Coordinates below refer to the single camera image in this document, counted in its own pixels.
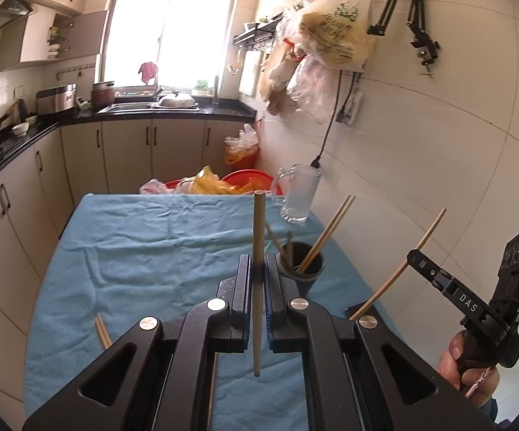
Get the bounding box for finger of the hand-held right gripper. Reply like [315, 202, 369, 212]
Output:
[407, 249, 494, 321]

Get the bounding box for green printed plastic bag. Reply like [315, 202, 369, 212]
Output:
[298, 0, 377, 73]

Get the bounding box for steel pot lid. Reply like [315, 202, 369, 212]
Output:
[157, 91, 196, 109]

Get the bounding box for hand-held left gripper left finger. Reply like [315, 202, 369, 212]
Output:
[21, 254, 252, 431]

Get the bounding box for dark chopstick holder cup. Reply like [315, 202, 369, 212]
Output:
[277, 241, 326, 299]

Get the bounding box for blue table cloth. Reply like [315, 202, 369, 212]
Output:
[23, 193, 404, 431]

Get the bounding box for steel kitchen sink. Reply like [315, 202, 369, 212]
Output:
[98, 101, 199, 114]

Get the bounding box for black clamp mount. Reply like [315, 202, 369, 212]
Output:
[405, 0, 442, 77]

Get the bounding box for black kitchen countertop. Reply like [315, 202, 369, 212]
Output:
[0, 99, 258, 200]

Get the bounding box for white pink plastic bag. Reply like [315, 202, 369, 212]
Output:
[139, 179, 175, 195]

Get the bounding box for trash bin with bags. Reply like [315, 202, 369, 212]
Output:
[224, 123, 260, 167]

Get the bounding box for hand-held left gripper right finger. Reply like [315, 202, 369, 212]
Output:
[264, 254, 496, 431]

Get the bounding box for kitchen window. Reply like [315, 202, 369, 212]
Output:
[100, 0, 242, 93]

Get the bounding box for yellow plastic bag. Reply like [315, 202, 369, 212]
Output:
[174, 166, 271, 196]

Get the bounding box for red plastic basin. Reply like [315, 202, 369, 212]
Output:
[165, 170, 285, 196]

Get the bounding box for person's right hand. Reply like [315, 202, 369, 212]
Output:
[438, 329, 500, 407]

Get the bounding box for black wall rack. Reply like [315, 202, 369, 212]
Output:
[233, 13, 287, 48]

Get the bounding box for hanging ladle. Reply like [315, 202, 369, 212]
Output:
[228, 47, 244, 76]

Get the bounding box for open wall cabinet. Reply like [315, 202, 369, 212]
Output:
[0, 9, 110, 75]

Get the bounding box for hanging clear plastic bags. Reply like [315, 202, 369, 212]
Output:
[259, 9, 345, 124]

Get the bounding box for pink cloth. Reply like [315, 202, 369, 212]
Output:
[138, 60, 159, 86]

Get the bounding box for white cutting board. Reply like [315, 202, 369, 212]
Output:
[238, 49, 265, 97]

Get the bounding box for clear glass mug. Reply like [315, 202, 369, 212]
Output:
[271, 164, 322, 225]

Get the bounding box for steel electric kettle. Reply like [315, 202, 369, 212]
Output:
[10, 99, 30, 122]

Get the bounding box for silver rice cooker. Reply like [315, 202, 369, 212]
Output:
[36, 83, 77, 116]

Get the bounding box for black power cable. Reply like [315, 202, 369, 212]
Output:
[311, 69, 359, 171]

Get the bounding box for brown cooking pot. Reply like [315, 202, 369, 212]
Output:
[91, 82, 116, 109]

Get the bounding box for white power strip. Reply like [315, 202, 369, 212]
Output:
[337, 85, 363, 125]

